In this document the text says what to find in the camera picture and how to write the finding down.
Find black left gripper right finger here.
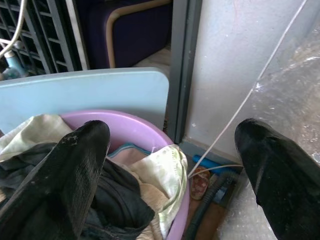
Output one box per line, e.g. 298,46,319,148
234,118,320,240

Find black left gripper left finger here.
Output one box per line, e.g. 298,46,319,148
0,119,111,240

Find black garment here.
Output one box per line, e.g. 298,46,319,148
0,142,156,240

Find pink and blue towel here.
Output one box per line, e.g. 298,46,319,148
106,142,152,166

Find blue plastic tube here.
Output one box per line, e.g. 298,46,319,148
192,154,241,173

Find red patterned slipper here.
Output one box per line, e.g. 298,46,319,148
190,166,211,201

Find light blue plastic board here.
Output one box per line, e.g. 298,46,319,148
0,66,171,136

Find cream fleece cloth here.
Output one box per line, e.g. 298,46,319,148
129,172,171,240

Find pink plastic wash basin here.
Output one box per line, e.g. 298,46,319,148
58,109,191,240

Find clear plastic sheet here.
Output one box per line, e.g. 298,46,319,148
214,0,320,240

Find pale green floral cloth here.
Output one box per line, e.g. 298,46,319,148
0,113,189,240

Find teal detergent bottle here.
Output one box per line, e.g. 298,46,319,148
0,51,29,81

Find black lattice gate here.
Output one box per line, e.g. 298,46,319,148
0,0,88,76

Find black corrugated hose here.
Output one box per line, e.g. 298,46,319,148
184,170,238,240

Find thin white cable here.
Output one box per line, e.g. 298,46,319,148
187,0,309,180

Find grey metal door frame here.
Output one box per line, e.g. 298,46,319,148
165,0,203,145

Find thick white cord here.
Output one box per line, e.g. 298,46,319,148
0,0,27,59

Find dark blue armchair wooden frame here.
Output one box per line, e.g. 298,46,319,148
74,0,174,69

